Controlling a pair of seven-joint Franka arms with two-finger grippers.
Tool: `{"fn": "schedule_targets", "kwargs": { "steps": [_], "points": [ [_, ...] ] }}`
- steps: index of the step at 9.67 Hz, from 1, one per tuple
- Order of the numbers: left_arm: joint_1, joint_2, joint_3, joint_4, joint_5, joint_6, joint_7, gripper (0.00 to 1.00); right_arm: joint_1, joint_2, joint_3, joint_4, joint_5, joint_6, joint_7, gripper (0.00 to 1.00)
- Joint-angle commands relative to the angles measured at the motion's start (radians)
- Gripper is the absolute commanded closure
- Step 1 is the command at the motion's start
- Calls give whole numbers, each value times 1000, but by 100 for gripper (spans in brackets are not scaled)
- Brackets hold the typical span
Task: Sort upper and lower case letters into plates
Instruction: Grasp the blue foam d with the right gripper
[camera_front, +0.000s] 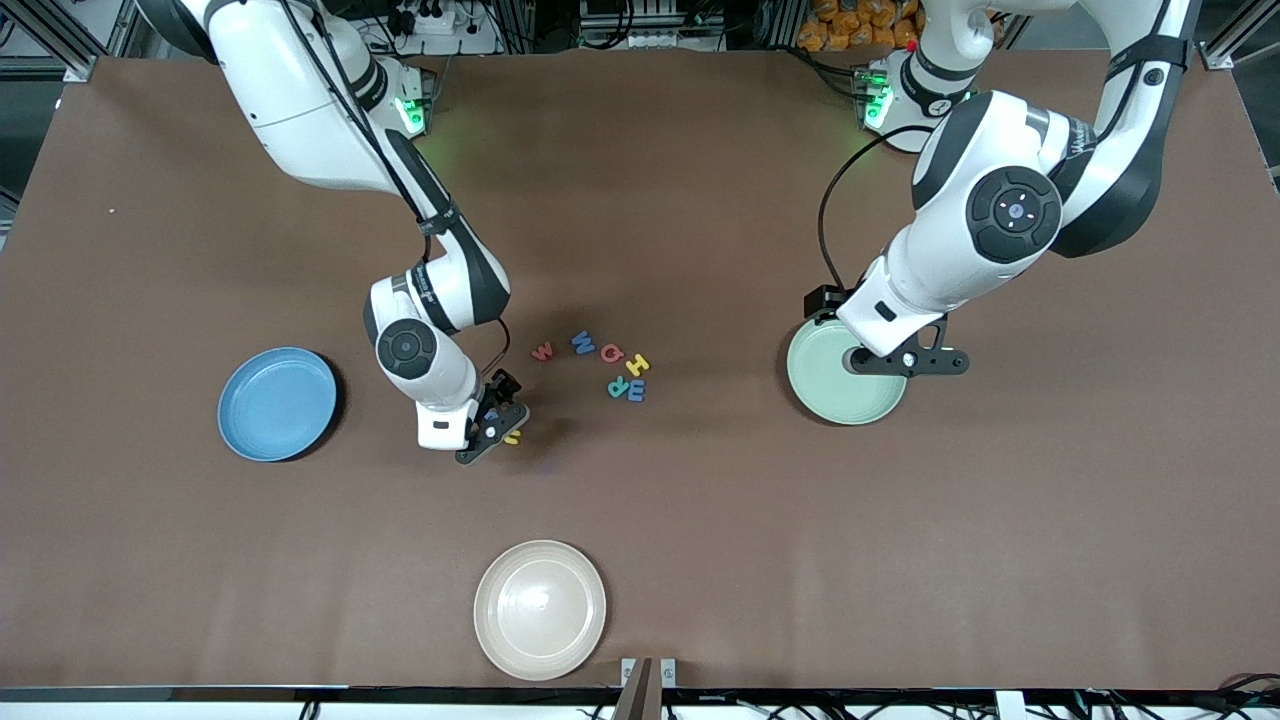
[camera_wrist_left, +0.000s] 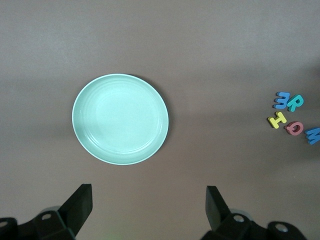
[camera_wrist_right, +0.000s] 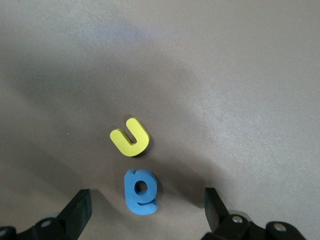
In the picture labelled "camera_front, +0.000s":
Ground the green plate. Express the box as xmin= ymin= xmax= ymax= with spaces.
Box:
xmin=786 ymin=311 xmax=909 ymax=427

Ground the beige plate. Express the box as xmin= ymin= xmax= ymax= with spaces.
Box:
xmin=473 ymin=540 xmax=608 ymax=682

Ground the blue plate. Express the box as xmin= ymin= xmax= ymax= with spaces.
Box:
xmin=217 ymin=347 xmax=339 ymax=463

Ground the brown table cover mat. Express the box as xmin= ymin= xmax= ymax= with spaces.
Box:
xmin=0 ymin=48 xmax=1280 ymax=691

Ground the orange bag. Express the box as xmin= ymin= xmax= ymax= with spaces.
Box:
xmin=797 ymin=0 xmax=926 ymax=51

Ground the white power strip with plugs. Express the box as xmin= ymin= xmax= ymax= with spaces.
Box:
xmin=398 ymin=0 xmax=501 ymax=56

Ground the long white power strip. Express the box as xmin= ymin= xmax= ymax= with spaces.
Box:
xmin=578 ymin=0 xmax=729 ymax=51

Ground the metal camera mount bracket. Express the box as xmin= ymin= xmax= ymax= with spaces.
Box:
xmin=612 ymin=657 xmax=677 ymax=720

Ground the aluminium frame profile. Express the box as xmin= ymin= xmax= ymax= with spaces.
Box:
xmin=1200 ymin=0 xmax=1280 ymax=71
xmin=0 ymin=0 xmax=111 ymax=83

